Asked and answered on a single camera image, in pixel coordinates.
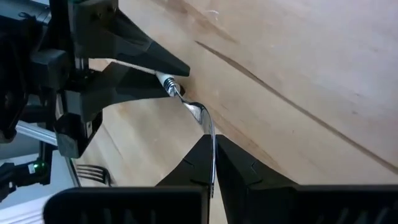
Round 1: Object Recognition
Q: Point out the white-handled fork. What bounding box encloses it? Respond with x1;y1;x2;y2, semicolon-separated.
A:
155;71;217;198

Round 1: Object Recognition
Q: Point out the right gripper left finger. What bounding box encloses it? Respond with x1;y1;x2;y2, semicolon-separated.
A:
42;134;216;224

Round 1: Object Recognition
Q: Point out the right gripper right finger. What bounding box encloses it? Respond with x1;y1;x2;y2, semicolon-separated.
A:
216;134;398;224

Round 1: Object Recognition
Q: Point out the teal-handled fork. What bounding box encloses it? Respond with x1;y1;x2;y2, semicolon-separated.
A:
75;164;113;187

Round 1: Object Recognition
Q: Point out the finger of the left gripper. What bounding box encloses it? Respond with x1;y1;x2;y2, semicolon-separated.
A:
61;62;187;123
70;0;191;77

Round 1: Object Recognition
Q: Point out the silver aluminium bar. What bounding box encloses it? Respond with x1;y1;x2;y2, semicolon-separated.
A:
14;120;60;146

